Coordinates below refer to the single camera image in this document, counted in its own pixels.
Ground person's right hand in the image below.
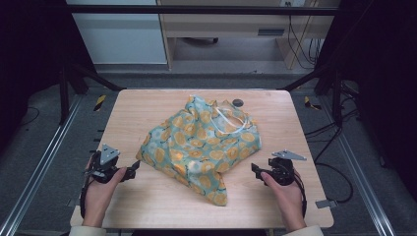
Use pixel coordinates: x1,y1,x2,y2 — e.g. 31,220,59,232
260,170,308,232

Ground black floor cable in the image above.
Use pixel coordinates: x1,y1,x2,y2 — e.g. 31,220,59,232
304,107,359,205

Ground yellow black floor tape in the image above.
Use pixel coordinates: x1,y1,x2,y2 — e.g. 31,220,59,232
303,95,323,111
93,93,108,113

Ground person's left cream sleeve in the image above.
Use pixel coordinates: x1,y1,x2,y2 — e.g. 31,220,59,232
68,224,108,236

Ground black curtain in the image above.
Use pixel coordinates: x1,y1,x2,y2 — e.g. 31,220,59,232
0,0,96,155
314,0,417,201

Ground person's right cream sleeve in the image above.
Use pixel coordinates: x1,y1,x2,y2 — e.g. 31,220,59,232
282,224,326,236

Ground left hand-held gripper black cable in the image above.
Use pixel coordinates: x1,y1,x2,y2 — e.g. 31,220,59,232
79,156,99,220

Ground black hanging desk cables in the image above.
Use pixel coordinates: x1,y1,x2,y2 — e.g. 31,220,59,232
285,2,325,70

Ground black metal frame stand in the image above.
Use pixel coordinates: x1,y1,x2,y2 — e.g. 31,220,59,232
58,61,127,126
280,64,345,128

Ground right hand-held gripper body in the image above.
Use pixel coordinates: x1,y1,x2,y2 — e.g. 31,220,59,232
259,148,308,187

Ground person's left hand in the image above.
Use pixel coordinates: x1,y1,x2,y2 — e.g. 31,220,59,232
81,166,128,228

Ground grey metal bracket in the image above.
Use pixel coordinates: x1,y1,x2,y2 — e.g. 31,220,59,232
315,199,339,210

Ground teal orange-print fabric bag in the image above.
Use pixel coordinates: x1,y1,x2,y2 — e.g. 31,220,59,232
135,94,263,207

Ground right hand-held gripper black cable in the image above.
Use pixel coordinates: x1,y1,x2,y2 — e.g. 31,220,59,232
292,172,309,218

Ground white cabinet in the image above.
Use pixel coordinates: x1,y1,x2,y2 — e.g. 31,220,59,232
65,0,168,66

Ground light wooden desk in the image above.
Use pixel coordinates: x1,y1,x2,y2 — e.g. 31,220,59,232
156,0,342,71

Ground black metal frame crossbar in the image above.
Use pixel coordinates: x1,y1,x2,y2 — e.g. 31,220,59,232
65,4,342,17

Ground aluminium floor rail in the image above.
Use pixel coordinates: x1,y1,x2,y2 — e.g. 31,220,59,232
318,94,398,236
0,93,85,236

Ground person's cream sleeve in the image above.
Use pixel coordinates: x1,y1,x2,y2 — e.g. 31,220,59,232
282,224,326,236
68,224,108,236

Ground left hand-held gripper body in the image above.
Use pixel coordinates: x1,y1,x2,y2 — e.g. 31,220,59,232
86,144,137,185

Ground hand-held gripper black cable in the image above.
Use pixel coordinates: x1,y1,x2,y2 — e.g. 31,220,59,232
292,172,309,218
79,156,99,220

